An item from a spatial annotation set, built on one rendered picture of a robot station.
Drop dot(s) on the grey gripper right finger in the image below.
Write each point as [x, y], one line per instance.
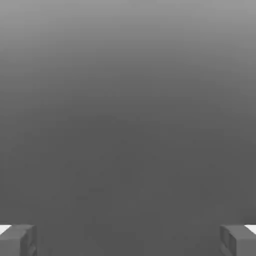
[242, 242]

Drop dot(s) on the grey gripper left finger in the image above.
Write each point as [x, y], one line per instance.
[14, 242]

